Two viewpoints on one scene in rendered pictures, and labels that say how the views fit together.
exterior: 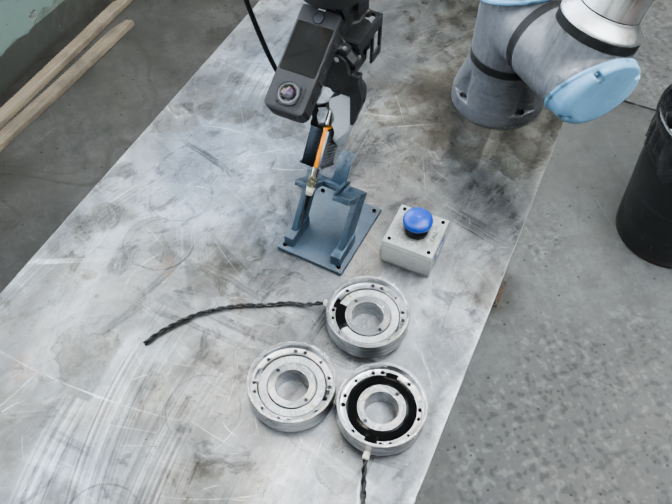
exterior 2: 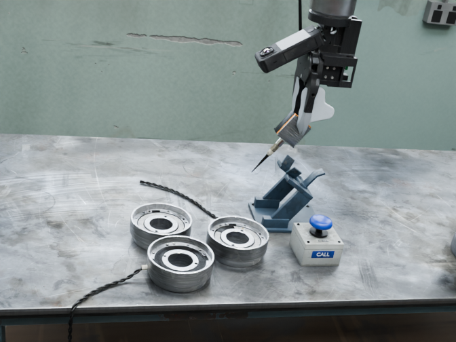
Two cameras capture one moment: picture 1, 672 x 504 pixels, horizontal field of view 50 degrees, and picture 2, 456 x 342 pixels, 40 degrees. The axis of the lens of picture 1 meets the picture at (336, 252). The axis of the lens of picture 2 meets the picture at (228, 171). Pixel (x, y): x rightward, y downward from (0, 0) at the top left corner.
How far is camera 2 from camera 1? 0.77 m
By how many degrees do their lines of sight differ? 46
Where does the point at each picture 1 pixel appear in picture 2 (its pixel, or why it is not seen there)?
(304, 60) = (287, 43)
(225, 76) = (337, 155)
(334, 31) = (310, 36)
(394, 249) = (295, 232)
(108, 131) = not seen: hidden behind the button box
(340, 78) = (306, 72)
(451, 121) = (437, 242)
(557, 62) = not seen: outside the picture
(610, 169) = not seen: outside the picture
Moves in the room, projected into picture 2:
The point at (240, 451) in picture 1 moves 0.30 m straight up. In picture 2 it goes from (107, 231) to (117, 64)
